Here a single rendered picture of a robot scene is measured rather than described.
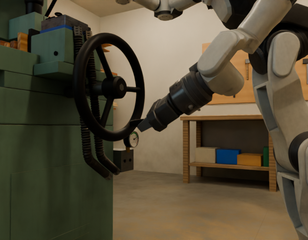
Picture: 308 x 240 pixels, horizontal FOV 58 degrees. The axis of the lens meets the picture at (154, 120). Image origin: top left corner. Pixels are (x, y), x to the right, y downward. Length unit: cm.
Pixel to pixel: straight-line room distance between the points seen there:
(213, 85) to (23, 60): 48
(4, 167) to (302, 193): 84
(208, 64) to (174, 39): 389
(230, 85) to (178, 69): 371
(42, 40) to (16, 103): 19
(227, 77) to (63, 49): 41
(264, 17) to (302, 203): 59
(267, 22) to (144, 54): 407
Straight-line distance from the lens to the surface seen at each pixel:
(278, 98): 96
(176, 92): 67
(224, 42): 64
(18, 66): 79
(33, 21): 100
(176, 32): 454
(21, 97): 78
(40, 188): 83
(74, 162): 90
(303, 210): 103
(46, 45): 82
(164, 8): 145
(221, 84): 66
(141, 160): 459
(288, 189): 111
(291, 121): 99
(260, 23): 68
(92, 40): 71
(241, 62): 410
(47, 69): 77
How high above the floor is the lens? 70
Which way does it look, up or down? 2 degrees up
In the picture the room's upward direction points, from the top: straight up
